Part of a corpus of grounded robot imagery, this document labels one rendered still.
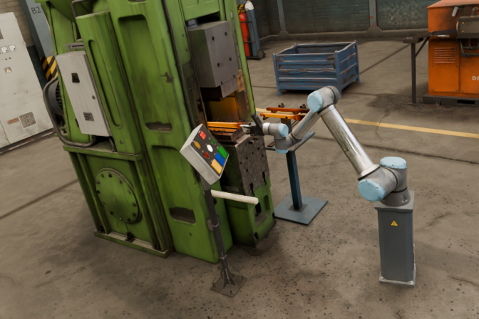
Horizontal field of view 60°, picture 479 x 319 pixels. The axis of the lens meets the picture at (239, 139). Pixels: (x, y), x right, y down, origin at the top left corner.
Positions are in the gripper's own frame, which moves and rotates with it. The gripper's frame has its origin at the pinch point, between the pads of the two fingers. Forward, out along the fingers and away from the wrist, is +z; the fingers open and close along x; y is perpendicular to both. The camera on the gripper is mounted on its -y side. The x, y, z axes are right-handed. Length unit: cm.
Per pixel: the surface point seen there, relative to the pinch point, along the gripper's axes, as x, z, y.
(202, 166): -71, -18, -2
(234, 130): -5.6, 3.8, 3.1
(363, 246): 16, -82, 101
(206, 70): -18, 9, -47
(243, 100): 31.0, 16.7, -7.3
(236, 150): -15.8, -2.8, 14.2
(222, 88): -10.8, 3.4, -31.2
